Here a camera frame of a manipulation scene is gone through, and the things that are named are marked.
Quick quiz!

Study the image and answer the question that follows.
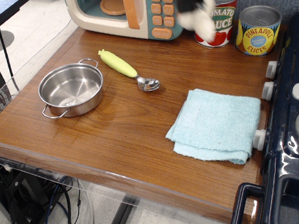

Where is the white brown plush mushroom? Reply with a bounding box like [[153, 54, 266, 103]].
[[177, 0, 216, 42]]

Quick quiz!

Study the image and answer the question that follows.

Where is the tomato sauce can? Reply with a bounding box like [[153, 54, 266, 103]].
[[194, 0, 238, 47]]

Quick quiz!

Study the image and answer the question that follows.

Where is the toy microwave teal cream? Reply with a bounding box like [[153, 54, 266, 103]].
[[65, 0, 183, 41]]

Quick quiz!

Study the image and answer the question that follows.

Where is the pineapple slices can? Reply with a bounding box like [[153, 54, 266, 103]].
[[235, 5, 282, 56]]

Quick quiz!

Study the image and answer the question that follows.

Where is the white stove knob top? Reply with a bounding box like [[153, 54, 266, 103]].
[[265, 61, 278, 80]]

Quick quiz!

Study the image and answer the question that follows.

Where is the white stove knob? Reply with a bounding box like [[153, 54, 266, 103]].
[[261, 81, 275, 101], [252, 129, 267, 151], [265, 61, 278, 80]]

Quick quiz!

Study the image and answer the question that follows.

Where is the white stove knob middle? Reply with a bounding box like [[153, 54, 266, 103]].
[[261, 81, 275, 101]]

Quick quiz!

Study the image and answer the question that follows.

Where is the light blue folded towel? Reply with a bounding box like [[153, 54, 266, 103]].
[[165, 89, 261, 165]]

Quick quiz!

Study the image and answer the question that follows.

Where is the stainless steel pot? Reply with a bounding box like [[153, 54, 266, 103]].
[[38, 59, 104, 119]]

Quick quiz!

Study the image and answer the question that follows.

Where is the white stove knob bottom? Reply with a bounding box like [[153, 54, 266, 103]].
[[252, 129, 267, 151]]

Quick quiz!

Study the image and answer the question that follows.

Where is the dark blue toy stove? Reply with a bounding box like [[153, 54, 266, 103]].
[[231, 12, 299, 224]]

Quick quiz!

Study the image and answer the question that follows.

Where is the green handled metal spoon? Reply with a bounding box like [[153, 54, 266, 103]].
[[98, 49, 161, 92]]

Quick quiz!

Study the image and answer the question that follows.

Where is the blue cable under table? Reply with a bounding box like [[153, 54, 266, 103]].
[[39, 183, 73, 224]]

